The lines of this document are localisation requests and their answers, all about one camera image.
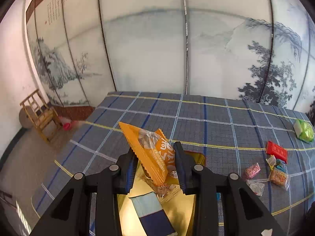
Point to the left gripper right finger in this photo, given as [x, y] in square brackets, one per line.
[243, 212]

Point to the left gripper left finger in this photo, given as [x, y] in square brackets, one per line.
[69, 213]

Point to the pink patterned candy packet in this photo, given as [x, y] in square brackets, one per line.
[251, 171]

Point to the clear cracker snack bag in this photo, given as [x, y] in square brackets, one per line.
[279, 178]

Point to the small yellow clear packet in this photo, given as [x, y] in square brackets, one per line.
[271, 161]

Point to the red snack packet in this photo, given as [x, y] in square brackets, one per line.
[277, 151]

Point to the fried twist snack bag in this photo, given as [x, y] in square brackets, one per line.
[164, 193]

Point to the light and navy blue packet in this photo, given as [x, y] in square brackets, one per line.
[152, 216]

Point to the orange snack packet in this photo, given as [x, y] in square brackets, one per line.
[153, 150]

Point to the small clear candy packet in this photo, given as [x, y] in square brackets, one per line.
[256, 187]

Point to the blue black snack packet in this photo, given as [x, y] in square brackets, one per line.
[218, 196]

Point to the small teal candy packet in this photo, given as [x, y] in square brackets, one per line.
[281, 165]

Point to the red gold tin box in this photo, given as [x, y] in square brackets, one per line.
[178, 207]

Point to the blue plaid tablecloth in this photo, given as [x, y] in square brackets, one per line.
[231, 134]

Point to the pink object on floor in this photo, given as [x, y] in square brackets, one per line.
[67, 124]

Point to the bamboo wooden chair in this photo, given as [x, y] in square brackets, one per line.
[41, 115]

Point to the green tissue pack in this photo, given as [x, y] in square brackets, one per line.
[304, 131]

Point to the painted folding screen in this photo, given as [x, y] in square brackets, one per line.
[253, 50]

